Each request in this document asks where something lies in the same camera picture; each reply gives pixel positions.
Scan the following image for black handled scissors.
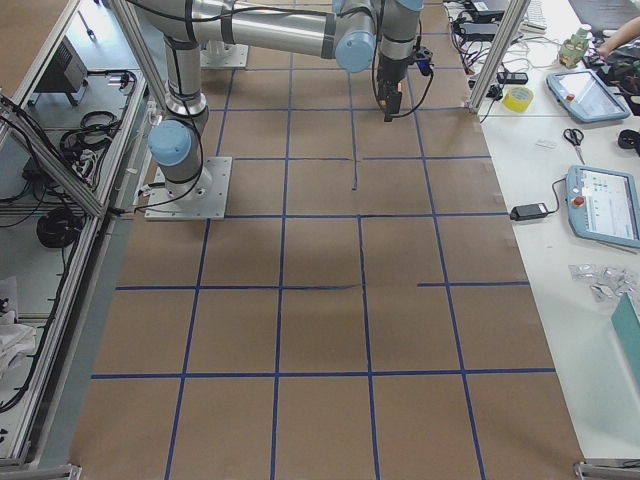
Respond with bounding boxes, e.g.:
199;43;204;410
563;128;585;165

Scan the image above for aluminium frame rail structure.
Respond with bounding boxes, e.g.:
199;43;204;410
1;1;137;472

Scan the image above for yellow tape roll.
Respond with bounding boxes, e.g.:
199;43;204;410
503;86;534;113

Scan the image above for teach pendant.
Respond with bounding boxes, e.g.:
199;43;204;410
546;70;630;123
565;165;639;248

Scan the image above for lower teach pendant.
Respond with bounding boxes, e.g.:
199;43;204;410
565;165;639;248

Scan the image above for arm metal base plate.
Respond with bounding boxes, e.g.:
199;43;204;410
144;157;232;221
200;41;249;70

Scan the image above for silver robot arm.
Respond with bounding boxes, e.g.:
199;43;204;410
133;1;433;204

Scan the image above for grey control box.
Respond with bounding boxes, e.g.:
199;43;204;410
34;37;88;106

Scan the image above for teal box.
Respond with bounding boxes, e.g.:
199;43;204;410
611;293;640;366

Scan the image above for coiled black cable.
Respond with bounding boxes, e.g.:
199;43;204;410
36;205;84;251

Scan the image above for black power brick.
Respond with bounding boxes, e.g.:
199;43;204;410
509;203;549;221

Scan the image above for upper teach pendant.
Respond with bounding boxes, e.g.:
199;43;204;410
546;70;630;123

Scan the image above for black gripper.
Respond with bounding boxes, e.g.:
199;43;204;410
376;55;411;122

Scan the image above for person forearm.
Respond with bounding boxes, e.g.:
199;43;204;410
596;17;640;58

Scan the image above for bags of small parts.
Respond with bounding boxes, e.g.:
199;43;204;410
568;264;639;302

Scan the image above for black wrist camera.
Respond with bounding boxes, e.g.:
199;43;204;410
412;45;433;77

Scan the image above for right aluminium frame post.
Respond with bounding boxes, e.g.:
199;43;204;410
467;0;530;113

